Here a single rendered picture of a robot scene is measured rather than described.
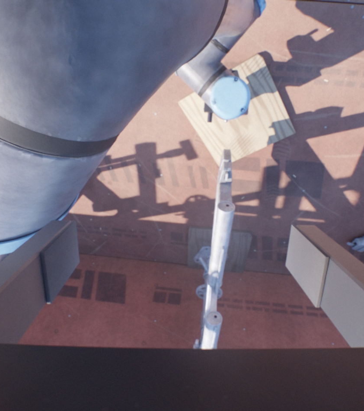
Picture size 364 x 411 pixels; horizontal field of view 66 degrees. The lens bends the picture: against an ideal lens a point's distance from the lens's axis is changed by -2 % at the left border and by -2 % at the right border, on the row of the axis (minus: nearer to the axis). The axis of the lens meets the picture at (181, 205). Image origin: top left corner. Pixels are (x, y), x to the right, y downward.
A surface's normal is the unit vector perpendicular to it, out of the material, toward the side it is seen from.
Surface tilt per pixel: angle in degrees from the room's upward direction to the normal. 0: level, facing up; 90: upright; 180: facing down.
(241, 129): 0
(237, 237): 0
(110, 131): 59
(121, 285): 90
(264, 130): 0
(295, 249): 83
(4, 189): 26
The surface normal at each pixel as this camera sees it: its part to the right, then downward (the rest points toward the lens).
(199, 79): -0.36, 0.51
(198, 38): 0.81, 0.58
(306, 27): -0.11, 0.64
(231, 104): -0.03, 0.32
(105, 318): 0.02, -0.76
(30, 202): 0.36, 0.83
